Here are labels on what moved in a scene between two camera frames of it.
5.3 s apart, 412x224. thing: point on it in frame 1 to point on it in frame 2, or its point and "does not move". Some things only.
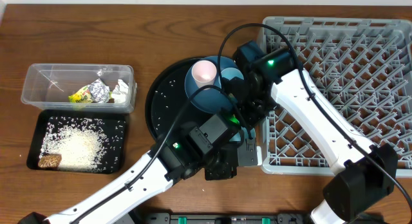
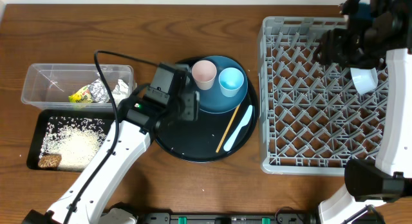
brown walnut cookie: (50, 161) does not move
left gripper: (223, 174) to (194, 110)
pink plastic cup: (204, 73) does not move
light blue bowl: (237, 136) to (365, 80)
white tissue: (120, 92) does not move
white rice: (89, 145) does not move
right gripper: (250, 120) to (330, 49)
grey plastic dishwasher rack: (363, 67) does not move
